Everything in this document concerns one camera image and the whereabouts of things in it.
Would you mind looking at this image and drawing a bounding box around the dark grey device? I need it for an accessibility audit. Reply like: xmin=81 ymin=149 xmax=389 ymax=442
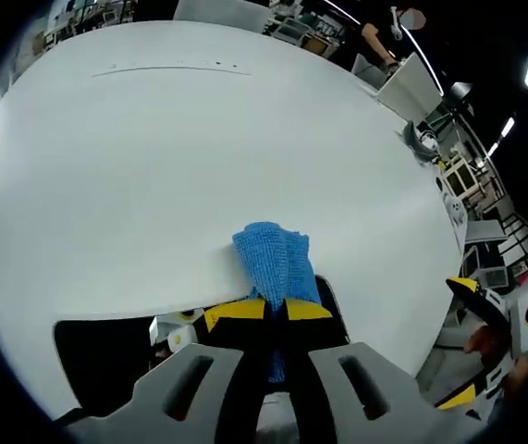
xmin=397 ymin=120 xmax=441 ymax=164

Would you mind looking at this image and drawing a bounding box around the white device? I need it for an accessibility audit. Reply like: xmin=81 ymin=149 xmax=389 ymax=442
xmin=434 ymin=174 xmax=469 ymax=228

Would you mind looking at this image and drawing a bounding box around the person's right hand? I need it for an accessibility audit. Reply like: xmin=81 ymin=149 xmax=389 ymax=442
xmin=464 ymin=323 xmax=528 ymax=385

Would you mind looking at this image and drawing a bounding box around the blue cleaning cloth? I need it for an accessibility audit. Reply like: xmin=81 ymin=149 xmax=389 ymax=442
xmin=231 ymin=221 xmax=324 ymax=385

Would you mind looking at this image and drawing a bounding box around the curved ceiling light strip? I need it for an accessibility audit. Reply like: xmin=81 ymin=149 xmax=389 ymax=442
xmin=323 ymin=0 xmax=500 ymax=161

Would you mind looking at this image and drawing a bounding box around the white office chair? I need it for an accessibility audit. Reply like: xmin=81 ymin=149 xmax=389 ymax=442
xmin=172 ymin=0 xmax=270 ymax=34

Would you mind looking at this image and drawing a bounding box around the white framed furniture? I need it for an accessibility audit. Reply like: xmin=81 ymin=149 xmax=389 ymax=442
xmin=442 ymin=151 xmax=492 ymax=197

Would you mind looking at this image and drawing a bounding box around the grey office chair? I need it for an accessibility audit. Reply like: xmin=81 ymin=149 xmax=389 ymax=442
xmin=350 ymin=52 xmax=386 ymax=88

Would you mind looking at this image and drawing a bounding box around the white upright board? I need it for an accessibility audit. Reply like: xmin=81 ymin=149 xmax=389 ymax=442
xmin=375 ymin=52 xmax=446 ymax=123

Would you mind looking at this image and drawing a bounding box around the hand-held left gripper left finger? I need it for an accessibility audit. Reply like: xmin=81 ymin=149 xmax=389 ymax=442
xmin=67 ymin=298 xmax=272 ymax=444

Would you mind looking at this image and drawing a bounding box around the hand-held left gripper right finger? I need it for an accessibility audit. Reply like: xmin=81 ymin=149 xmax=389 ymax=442
xmin=281 ymin=298 xmax=478 ymax=444

